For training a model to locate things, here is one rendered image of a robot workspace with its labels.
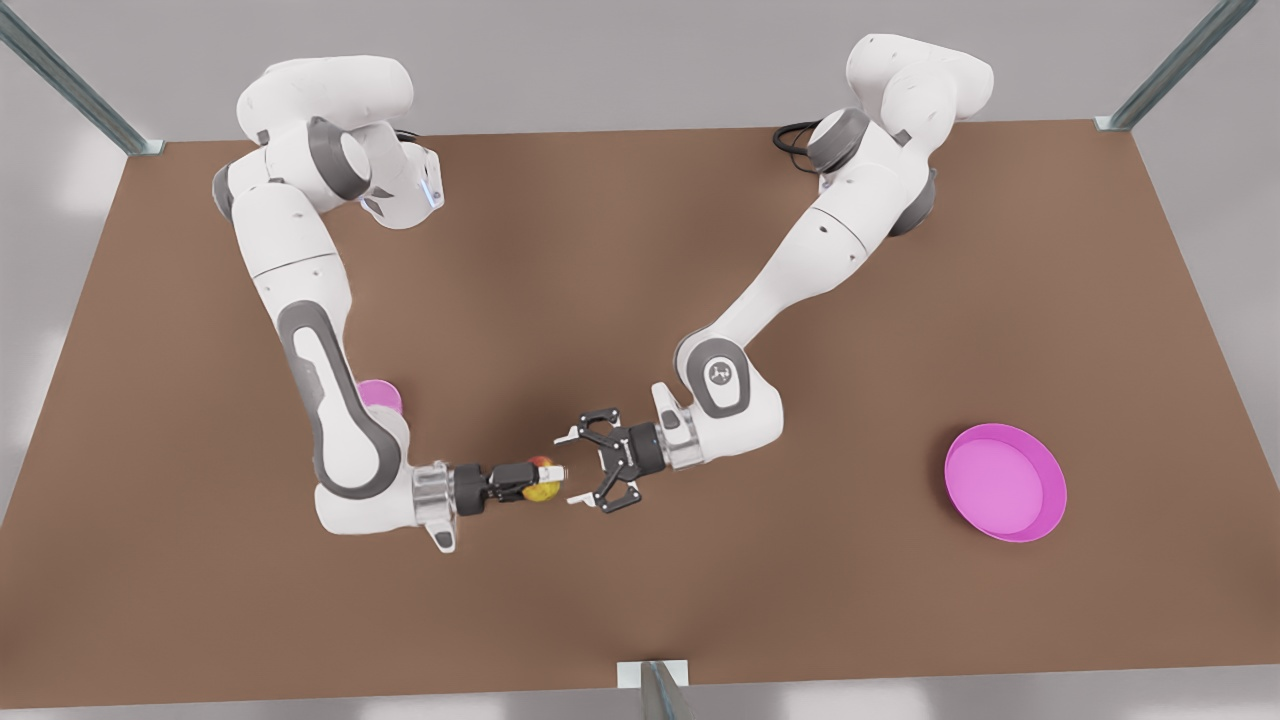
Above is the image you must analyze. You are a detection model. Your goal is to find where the red yellow apple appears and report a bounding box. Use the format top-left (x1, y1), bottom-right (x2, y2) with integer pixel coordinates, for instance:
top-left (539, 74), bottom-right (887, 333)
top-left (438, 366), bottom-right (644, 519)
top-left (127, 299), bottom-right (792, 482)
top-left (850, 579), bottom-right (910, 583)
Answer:
top-left (523, 456), bottom-right (563, 504)

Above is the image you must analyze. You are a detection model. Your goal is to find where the pink bowl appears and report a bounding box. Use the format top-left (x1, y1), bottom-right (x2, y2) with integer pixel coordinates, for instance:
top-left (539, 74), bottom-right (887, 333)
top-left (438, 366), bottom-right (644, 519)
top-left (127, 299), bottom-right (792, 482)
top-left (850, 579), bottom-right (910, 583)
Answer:
top-left (357, 378), bottom-right (405, 417)

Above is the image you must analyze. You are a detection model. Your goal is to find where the pink plate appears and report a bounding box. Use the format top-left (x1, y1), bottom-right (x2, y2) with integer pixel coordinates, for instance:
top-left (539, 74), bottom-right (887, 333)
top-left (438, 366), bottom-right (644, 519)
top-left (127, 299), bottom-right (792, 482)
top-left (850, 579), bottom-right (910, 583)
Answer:
top-left (944, 422), bottom-right (1069, 545)

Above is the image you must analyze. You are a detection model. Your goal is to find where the silver frame post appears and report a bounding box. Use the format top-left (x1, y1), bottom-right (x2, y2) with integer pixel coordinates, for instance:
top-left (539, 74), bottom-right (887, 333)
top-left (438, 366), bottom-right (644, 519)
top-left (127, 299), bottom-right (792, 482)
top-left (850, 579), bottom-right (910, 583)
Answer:
top-left (1094, 0), bottom-right (1260, 133)
top-left (0, 0), bottom-right (167, 158)
top-left (616, 659), bottom-right (692, 720)

